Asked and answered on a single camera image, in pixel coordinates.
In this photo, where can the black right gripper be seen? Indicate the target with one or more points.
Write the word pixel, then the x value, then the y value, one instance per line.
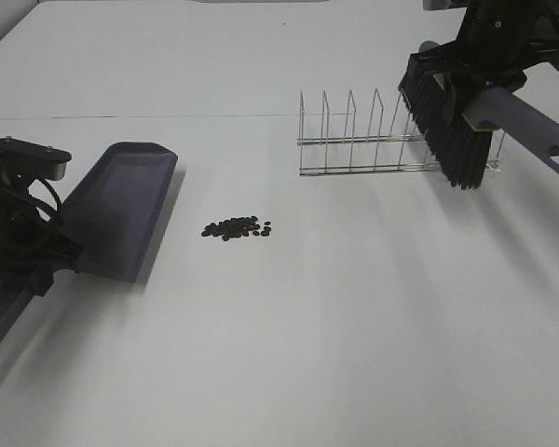
pixel 499 40

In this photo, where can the purple plastic dustpan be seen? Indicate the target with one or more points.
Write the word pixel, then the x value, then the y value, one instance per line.
pixel 113 212

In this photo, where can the pile of coffee beans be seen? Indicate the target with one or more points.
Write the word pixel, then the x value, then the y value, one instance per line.
pixel 237 227

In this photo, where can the chrome wire dish rack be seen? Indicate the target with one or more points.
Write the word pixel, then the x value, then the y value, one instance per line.
pixel 354 137

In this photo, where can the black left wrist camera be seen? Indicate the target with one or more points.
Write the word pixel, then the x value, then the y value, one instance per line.
pixel 33 160

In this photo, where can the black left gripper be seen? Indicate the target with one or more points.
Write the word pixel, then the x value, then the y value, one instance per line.
pixel 30 244

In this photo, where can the purple hand brush black bristles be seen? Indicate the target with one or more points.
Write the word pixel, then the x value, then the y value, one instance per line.
pixel 461 143

